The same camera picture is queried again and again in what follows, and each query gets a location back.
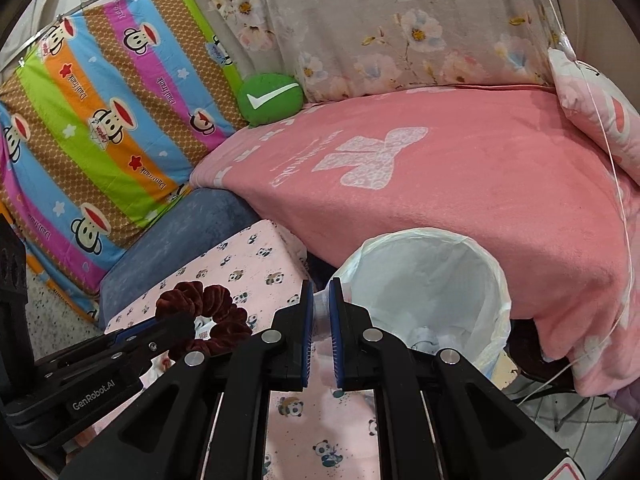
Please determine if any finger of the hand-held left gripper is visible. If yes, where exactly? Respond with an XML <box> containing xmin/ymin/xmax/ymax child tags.
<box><xmin>103</xmin><ymin>317</ymin><xmax>167</xmax><ymax>345</ymax></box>
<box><xmin>35</xmin><ymin>316</ymin><xmax>197</xmax><ymax>397</ymax></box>

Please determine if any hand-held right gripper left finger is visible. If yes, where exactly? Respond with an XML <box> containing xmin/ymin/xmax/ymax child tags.
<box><xmin>57</xmin><ymin>280</ymin><xmax>316</xmax><ymax>480</ymax></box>

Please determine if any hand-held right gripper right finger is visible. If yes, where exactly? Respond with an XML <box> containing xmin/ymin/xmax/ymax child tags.
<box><xmin>327</xmin><ymin>277</ymin><xmax>571</xmax><ymax>480</ymax></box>

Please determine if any dark red velvet scrunchie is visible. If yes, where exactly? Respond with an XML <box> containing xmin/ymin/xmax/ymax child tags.
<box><xmin>155</xmin><ymin>281</ymin><xmax>253</xmax><ymax>361</ymax></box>

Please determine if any white bag-lined trash bin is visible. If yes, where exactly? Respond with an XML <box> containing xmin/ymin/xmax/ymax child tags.
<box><xmin>327</xmin><ymin>227</ymin><xmax>513</xmax><ymax>388</ymax></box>

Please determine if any pink panda-print cloth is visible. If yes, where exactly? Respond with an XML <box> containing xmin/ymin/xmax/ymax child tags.
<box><xmin>65</xmin><ymin>220</ymin><xmax>396</xmax><ymax>480</ymax></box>

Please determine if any blue velvet cushion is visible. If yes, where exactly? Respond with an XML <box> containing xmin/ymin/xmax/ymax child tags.
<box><xmin>97</xmin><ymin>187</ymin><xmax>273</xmax><ymax>331</ymax></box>

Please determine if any striped monkey-print blanket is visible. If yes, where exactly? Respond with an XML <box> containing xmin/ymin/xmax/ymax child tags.
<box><xmin>0</xmin><ymin>0</ymin><xmax>246</xmax><ymax>321</ymax></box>

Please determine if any pink bow-print blanket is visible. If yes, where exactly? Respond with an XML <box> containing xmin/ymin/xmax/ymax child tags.
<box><xmin>190</xmin><ymin>85</ymin><xmax>640</xmax><ymax>398</ymax></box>

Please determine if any green check-mark cushion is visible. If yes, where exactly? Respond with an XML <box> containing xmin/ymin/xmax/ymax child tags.
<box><xmin>236</xmin><ymin>74</ymin><xmax>304</xmax><ymax>127</ymax></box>

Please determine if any grey floral bed sheet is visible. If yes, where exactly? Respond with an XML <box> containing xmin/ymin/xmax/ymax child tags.
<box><xmin>192</xmin><ymin>0</ymin><xmax>563</xmax><ymax>106</ymax></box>

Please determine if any pink printed pillow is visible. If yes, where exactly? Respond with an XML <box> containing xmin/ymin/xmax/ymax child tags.
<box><xmin>547</xmin><ymin>47</ymin><xmax>640</xmax><ymax>186</ymax></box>

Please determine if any thin white cable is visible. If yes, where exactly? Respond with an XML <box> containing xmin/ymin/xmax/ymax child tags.
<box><xmin>515</xmin><ymin>0</ymin><xmax>633</xmax><ymax>406</ymax></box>

